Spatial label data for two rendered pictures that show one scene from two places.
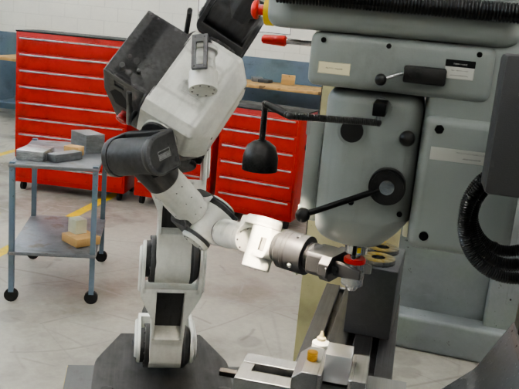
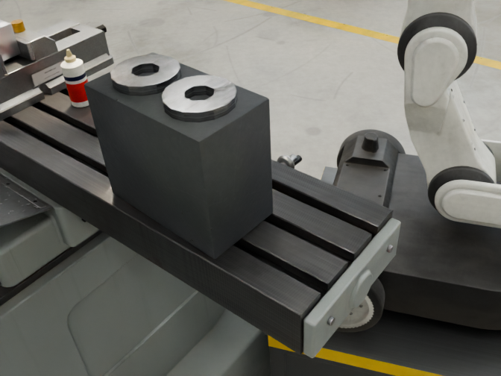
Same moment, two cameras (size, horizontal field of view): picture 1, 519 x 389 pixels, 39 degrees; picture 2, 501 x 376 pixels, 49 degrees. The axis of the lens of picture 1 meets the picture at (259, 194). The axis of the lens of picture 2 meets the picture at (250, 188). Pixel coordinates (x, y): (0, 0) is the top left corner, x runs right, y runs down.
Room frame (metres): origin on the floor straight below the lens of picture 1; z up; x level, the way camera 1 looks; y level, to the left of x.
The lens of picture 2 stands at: (2.26, -0.83, 1.49)
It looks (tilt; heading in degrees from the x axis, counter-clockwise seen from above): 39 degrees down; 119
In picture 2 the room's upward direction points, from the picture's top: 4 degrees counter-clockwise
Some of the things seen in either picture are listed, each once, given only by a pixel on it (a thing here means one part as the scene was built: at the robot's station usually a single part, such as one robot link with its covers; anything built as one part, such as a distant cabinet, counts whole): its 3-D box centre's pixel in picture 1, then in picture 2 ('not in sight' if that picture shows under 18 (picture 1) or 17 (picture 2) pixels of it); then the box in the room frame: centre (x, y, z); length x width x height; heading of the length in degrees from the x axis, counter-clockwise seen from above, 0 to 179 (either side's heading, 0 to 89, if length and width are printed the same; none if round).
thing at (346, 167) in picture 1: (368, 165); not in sight; (1.48, -0.22, 1.47); 0.21 x 0.19 x 0.32; 169
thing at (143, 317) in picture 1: (164, 339); (483, 181); (2.25, 0.27, 0.68); 0.21 x 0.20 x 0.13; 10
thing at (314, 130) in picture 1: (312, 170); not in sight; (1.51, -0.11, 1.45); 0.04 x 0.04 x 0.21; 79
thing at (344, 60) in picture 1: (401, 64); not in sight; (1.48, -0.26, 1.68); 0.34 x 0.24 x 0.10; 79
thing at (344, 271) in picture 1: (346, 272); not in sight; (1.46, -0.20, 1.24); 0.06 x 0.02 x 0.03; 58
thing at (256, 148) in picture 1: (260, 154); not in sight; (1.46, 0.00, 1.48); 0.07 x 0.07 x 0.06
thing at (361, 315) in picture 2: not in sight; (339, 296); (2.03, -0.04, 0.50); 0.20 x 0.05 x 0.20; 10
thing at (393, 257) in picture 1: (375, 286); (181, 147); (1.88, -0.34, 1.06); 0.22 x 0.12 x 0.20; 165
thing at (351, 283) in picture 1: (353, 272); not in sight; (1.49, -0.21, 1.23); 0.05 x 0.05 x 0.05
